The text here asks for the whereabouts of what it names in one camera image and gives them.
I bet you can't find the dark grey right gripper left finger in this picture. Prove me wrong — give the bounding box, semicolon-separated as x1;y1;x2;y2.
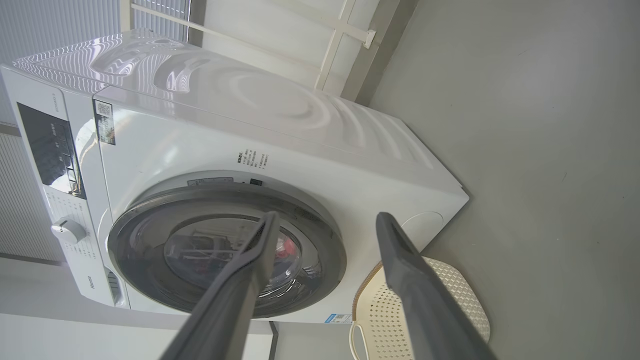
160;211;281;360

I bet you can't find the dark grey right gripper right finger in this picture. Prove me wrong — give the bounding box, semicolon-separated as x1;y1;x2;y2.
375;212;497;360

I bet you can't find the red cloth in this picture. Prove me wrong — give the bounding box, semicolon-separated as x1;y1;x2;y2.
275;235;302;266

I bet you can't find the cream perforated laundry basket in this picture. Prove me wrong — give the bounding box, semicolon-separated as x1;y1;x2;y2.
349;256;492;360

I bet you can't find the white washing machine dial knob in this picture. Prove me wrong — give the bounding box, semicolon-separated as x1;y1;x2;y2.
50;217;87;245

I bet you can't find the white front-load washing machine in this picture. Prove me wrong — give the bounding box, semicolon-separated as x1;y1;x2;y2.
0;27;471;326

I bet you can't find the black washing machine display panel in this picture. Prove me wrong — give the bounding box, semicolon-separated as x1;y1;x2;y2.
16;102;87;200

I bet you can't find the round white filter cover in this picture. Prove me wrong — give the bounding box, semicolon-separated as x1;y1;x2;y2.
400;211;445;252

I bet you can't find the grey warning sticker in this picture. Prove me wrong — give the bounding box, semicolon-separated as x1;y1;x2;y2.
187;176;235;187

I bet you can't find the black QR code sticker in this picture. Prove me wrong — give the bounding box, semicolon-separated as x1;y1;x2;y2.
93;100;117;146

